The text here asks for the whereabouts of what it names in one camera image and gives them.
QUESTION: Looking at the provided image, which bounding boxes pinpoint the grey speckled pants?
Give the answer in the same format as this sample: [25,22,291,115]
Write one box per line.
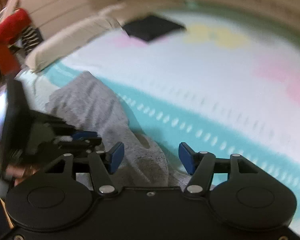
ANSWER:
[45,72,190,188]

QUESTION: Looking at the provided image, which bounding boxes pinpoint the person's left hand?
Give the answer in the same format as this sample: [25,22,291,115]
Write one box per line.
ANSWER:
[0,142,38,188]

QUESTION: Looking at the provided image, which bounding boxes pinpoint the pastel striped bed blanket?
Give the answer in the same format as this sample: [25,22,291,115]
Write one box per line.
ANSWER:
[18,7,300,235]

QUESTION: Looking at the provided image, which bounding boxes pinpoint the cream long pillow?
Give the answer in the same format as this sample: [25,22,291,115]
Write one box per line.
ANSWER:
[25,4,125,72]

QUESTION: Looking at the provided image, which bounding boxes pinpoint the black white striped garment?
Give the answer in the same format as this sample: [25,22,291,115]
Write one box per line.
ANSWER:
[10,25,43,56]

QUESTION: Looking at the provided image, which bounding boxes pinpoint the red hanging garment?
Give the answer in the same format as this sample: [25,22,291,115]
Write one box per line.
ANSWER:
[0,8,32,75]

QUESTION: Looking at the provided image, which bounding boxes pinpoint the folded black garment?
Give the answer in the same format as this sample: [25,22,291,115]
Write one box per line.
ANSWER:
[122,15,186,42]

